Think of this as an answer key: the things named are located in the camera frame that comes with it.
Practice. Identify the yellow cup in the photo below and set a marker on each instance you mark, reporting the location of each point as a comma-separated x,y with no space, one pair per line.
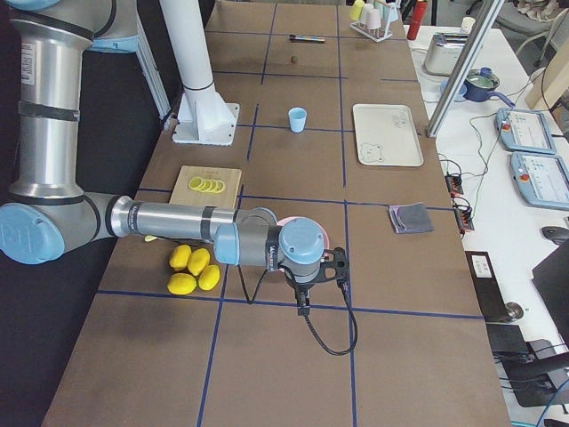
356,10

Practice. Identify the white cup rack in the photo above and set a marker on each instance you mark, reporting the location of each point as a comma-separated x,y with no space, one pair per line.
389,13

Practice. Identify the cream toaster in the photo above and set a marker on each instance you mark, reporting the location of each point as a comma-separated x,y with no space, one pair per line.
443,53

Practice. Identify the lower teach pendant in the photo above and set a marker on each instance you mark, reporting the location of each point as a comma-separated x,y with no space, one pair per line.
542,180

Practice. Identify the grey folded cloth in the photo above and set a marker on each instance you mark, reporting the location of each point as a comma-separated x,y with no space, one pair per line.
410,219

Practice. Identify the cream bear tray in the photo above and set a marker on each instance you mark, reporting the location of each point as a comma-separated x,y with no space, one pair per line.
386,135

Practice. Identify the light blue plastic cup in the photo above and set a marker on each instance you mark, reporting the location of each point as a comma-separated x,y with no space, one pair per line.
297,119

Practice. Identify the teach pendant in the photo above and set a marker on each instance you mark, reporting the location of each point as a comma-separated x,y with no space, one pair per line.
524,130
542,180

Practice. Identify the blue saucepan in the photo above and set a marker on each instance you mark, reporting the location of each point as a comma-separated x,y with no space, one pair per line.
482,85

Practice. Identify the yellow lemon slices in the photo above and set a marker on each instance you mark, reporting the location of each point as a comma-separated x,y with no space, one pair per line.
206,185

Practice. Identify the pink bowl of ice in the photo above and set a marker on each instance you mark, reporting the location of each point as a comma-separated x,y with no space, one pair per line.
285,220

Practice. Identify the white pillar mount base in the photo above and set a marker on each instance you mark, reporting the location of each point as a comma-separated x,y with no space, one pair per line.
203,117

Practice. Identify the white cup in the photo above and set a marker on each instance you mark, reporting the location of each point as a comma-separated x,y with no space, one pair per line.
365,13

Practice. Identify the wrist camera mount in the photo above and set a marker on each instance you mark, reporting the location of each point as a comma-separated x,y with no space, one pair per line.
334,266

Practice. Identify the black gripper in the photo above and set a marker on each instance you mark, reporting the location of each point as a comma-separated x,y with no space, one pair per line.
301,289

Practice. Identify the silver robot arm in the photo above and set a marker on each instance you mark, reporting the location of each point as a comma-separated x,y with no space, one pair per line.
85,127

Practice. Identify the upper teach pendant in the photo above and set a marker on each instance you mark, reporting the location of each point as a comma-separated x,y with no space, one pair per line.
524,130

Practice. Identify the wooden cutting board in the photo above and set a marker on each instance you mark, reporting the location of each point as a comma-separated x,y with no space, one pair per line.
182,195

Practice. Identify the aluminium frame post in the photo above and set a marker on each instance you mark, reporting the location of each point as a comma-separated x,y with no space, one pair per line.
488,13

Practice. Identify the computer mouse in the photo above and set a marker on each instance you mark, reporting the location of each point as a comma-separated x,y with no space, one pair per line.
557,235

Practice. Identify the red bottle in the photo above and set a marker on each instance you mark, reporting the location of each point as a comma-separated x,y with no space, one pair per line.
419,10

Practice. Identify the pink cup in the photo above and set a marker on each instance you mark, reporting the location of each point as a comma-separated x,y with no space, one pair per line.
374,22

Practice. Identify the steel muddler black tip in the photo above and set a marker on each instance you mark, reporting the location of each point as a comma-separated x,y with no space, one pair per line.
307,39

